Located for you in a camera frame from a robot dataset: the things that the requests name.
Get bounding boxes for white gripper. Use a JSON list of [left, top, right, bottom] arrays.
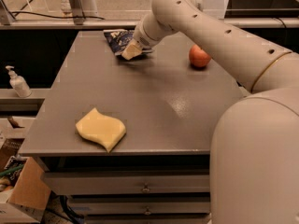
[[121, 12, 175, 61]]

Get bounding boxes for blue chip bag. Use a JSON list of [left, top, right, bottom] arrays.
[[103, 28, 153, 56]]

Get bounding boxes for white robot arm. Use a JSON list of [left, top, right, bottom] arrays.
[[123, 0, 299, 224]]

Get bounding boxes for red apple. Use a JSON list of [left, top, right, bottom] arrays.
[[189, 45, 211, 68]]

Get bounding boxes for yellow wavy sponge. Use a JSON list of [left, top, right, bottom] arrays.
[[76, 108, 126, 152]]

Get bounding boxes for grey drawer cabinet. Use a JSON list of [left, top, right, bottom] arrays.
[[21, 32, 242, 224]]

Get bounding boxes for white pump soap bottle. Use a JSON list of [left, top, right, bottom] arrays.
[[6, 65, 32, 98]]

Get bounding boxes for top grey drawer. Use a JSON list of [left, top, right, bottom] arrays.
[[42, 170, 210, 195]]

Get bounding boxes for grey drawer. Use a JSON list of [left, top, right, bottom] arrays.
[[42, 170, 210, 195], [69, 196, 210, 215]]

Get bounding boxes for middle grey drawer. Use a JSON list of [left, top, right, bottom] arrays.
[[69, 196, 210, 215]]

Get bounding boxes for cardboard box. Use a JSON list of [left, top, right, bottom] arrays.
[[0, 158, 50, 224]]

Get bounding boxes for white pipe post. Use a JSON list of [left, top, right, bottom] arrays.
[[61, 0, 98, 17]]

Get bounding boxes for metal railing frame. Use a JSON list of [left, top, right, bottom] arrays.
[[3, 0, 299, 27]]

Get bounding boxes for black cable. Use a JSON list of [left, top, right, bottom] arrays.
[[0, 0, 106, 21]]

